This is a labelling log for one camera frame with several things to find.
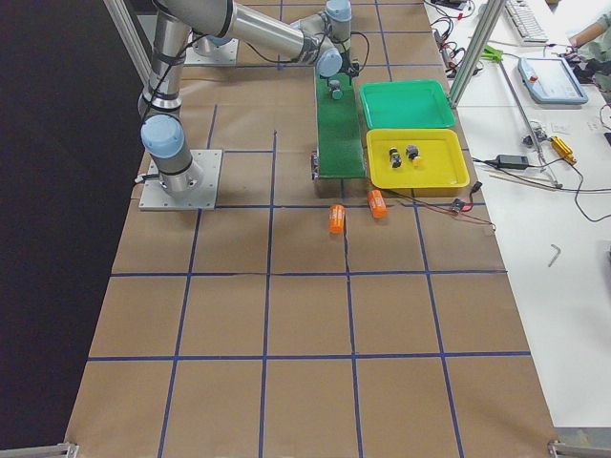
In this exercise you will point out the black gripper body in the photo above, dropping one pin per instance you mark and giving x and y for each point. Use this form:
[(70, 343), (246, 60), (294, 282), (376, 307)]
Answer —
[(335, 86)]

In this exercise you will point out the orange 4680 cylinder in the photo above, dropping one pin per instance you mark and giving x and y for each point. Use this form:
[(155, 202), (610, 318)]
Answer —
[(336, 219), (377, 204)]

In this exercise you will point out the green plastic tray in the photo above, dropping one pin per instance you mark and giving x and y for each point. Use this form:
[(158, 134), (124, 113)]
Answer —
[(409, 104)]

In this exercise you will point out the green conveyor belt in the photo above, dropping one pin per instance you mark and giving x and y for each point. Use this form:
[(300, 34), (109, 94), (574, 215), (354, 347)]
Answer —
[(339, 153)]

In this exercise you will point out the yellow plastic tray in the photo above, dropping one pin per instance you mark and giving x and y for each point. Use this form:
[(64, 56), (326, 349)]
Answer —
[(428, 161)]

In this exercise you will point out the green grabber tool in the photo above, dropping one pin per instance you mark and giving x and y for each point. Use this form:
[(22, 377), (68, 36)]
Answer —
[(492, 54)]

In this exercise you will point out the small circuit board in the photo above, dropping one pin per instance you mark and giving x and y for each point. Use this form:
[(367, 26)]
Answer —
[(459, 206)]

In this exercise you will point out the black power adapter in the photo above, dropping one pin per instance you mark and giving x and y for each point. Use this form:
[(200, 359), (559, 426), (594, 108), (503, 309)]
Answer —
[(512, 162)]

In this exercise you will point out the white keyboard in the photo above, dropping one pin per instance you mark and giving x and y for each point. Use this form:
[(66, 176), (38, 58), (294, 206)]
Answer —
[(521, 17)]

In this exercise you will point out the teach pendant tablet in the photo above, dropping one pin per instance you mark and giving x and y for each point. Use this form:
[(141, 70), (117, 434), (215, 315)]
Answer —
[(550, 81)]

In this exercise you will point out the gold metal block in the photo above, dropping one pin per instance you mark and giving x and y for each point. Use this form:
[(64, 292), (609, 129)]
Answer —
[(562, 149)]

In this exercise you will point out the hex key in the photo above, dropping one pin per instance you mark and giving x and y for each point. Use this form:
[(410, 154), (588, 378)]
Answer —
[(557, 252)]

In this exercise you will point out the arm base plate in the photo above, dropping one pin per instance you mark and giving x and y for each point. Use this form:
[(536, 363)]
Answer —
[(209, 53), (194, 189)]

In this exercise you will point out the aluminium frame post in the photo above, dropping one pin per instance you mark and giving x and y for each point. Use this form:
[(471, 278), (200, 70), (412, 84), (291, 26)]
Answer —
[(482, 33)]

